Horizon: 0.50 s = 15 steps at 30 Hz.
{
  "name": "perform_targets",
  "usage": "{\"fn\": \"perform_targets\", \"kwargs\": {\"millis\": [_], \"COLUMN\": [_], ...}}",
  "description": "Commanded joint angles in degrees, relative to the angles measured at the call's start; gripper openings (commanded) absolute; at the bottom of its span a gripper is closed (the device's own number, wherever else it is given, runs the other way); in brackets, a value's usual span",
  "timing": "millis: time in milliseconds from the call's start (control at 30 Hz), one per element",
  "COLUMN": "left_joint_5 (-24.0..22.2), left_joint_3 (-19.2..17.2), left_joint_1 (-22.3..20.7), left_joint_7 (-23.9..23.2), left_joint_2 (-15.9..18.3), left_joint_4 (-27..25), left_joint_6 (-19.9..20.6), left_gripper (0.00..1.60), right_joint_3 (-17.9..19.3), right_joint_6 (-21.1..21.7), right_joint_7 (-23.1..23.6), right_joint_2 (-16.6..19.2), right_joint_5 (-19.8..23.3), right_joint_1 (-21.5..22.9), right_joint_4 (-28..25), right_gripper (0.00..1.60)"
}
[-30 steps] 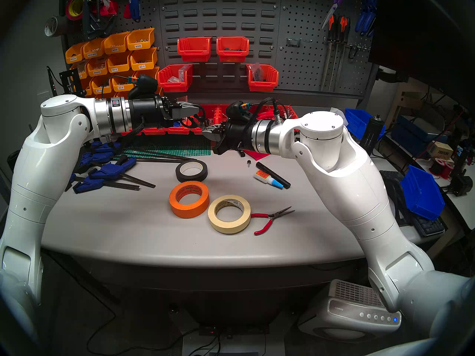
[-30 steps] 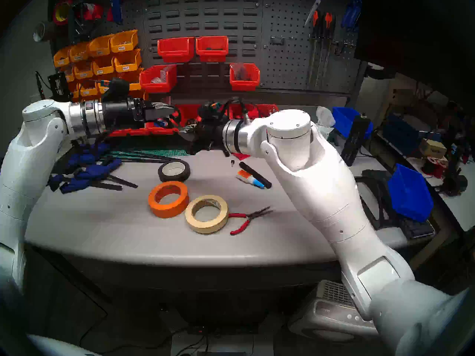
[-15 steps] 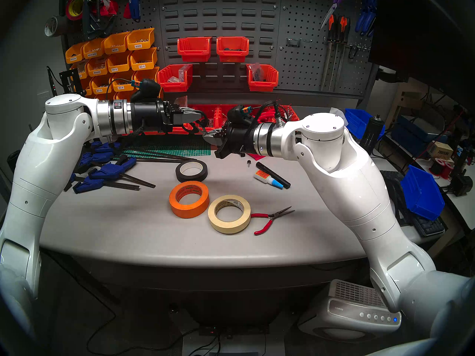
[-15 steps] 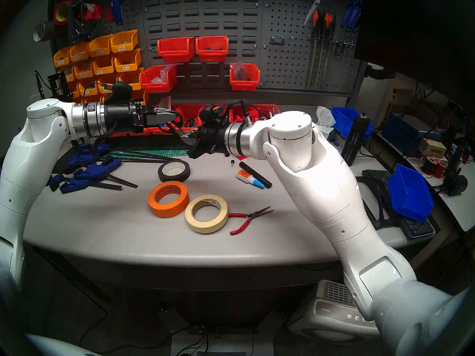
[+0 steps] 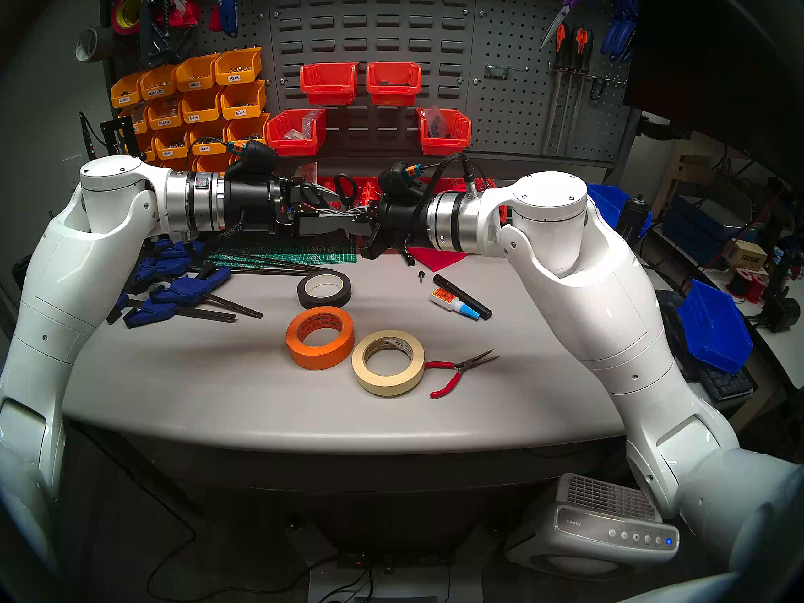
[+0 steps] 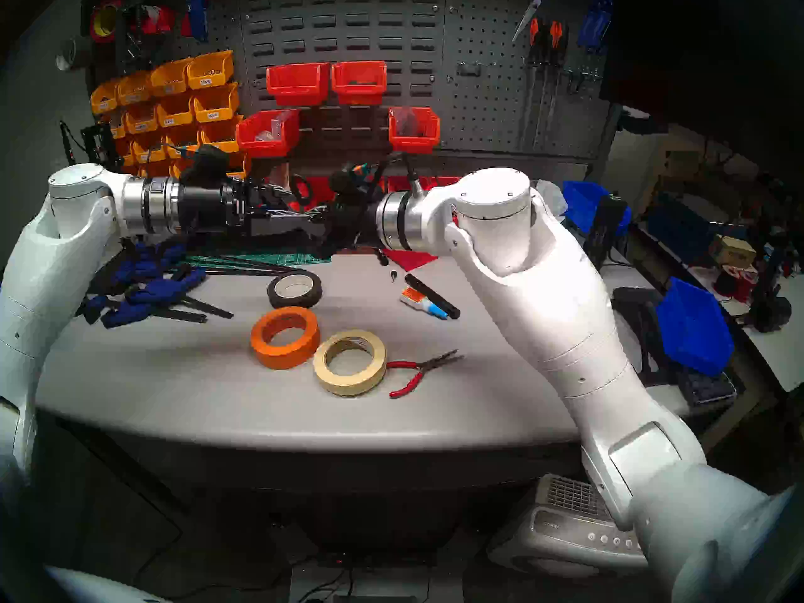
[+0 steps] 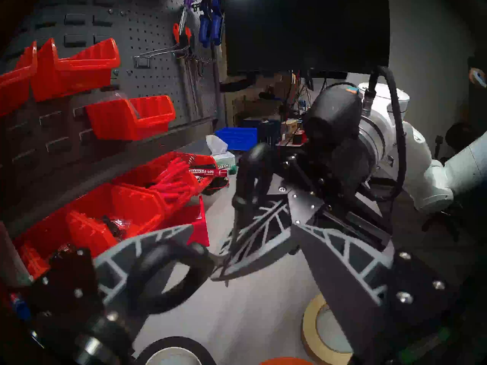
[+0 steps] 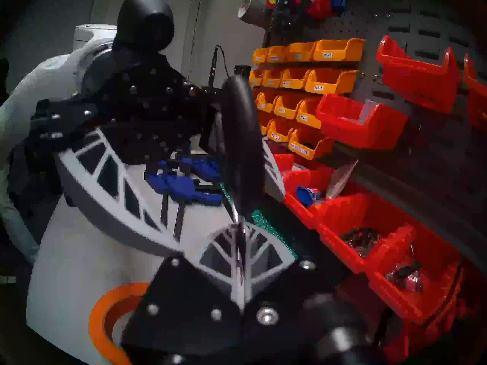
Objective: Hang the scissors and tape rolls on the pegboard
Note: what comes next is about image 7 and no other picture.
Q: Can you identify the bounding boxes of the Kimtech tissue box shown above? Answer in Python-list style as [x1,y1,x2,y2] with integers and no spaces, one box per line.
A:
[205,134,237,175]

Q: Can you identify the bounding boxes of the black-handled scissors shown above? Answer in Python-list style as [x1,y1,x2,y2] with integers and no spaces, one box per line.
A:
[127,242,229,316]

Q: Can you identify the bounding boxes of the orange tape roll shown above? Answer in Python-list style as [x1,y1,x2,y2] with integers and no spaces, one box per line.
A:
[261,357,312,365]

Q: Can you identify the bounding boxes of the orange-handled metal file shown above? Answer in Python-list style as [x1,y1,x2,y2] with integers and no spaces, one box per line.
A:
[185,26,202,114]
[173,23,194,114]

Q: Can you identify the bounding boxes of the blue-handled hanging pliers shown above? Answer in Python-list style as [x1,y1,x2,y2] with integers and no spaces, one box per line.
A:
[198,0,212,48]
[211,0,225,46]

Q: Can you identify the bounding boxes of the red cable bundle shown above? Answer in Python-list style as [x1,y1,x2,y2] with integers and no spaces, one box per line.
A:
[152,157,213,201]

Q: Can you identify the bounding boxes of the beige masking tape roll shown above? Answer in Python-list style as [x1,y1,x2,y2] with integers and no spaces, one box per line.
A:
[301,292,358,365]

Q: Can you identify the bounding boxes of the blue plastic bin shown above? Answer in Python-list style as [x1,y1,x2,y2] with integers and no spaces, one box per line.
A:
[215,127,259,152]

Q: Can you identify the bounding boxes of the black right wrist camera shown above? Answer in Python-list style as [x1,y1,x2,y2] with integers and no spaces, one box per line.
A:
[304,85,362,140]

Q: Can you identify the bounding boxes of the metal pegboard hook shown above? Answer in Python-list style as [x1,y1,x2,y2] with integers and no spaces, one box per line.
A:
[133,43,179,69]

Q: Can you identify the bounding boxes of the black monitor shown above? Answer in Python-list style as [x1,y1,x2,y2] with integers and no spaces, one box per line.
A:
[223,0,390,79]

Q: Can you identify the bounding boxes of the red Marks-A-Lot marker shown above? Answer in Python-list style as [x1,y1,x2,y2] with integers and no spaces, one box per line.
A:
[189,167,229,178]

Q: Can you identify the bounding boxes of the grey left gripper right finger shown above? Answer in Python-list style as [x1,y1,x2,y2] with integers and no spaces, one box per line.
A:
[292,224,457,361]

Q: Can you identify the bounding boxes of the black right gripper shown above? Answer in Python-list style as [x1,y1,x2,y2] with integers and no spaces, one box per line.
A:
[212,136,379,281]

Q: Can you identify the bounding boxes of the black tape roll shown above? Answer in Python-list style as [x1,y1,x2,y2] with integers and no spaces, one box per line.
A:
[133,336,217,365]

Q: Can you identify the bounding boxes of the loose red plastic bin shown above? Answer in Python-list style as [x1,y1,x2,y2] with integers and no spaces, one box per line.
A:
[160,197,210,248]

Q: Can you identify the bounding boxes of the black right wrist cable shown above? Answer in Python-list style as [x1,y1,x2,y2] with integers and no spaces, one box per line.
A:
[365,66,407,201]

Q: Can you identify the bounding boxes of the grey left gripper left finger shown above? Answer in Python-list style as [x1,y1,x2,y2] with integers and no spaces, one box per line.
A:
[38,224,194,330]

